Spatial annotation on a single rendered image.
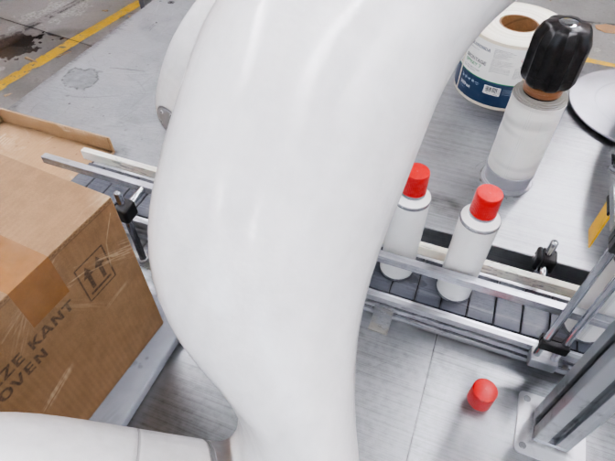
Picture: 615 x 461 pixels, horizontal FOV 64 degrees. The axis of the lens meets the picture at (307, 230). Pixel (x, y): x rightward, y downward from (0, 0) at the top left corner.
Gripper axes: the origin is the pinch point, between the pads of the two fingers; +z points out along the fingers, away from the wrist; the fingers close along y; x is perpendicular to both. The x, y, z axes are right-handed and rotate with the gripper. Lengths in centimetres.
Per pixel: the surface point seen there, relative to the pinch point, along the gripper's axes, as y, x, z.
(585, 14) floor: 320, -38, 114
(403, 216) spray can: -1.9, -17.8, -2.1
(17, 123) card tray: 13, 71, -15
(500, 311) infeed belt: -1.6, -28.5, 17.1
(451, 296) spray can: -2.6, -22.2, 13.3
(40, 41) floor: 160, 253, 8
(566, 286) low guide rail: 3.5, -36.9, 16.4
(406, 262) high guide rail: -4.4, -17.6, 4.4
